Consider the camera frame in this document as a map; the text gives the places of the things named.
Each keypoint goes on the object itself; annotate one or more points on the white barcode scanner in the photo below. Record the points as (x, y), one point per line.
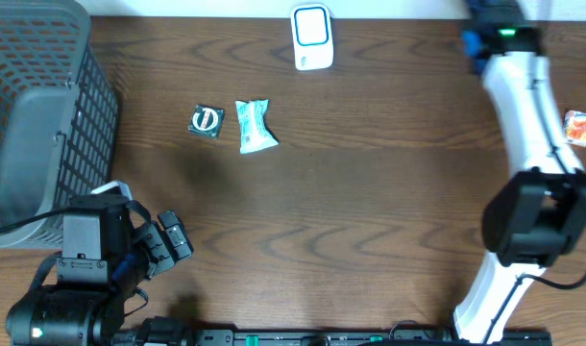
(312, 37)

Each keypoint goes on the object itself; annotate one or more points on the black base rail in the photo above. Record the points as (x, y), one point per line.
(322, 338)

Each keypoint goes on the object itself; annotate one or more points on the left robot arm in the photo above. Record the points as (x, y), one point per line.
(111, 244)

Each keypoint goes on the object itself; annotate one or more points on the light green wipes pack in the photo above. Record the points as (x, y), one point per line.
(254, 135)

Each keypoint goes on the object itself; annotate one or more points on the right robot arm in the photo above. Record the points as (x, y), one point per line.
(534, 229)

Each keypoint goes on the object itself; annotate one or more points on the grey plastic shopping basket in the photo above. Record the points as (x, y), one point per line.
(58, 118)

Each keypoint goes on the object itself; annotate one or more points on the orange tissue pack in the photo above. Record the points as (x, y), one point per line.
(575, 127)

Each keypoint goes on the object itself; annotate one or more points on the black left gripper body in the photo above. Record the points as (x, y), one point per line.
(155, 247)

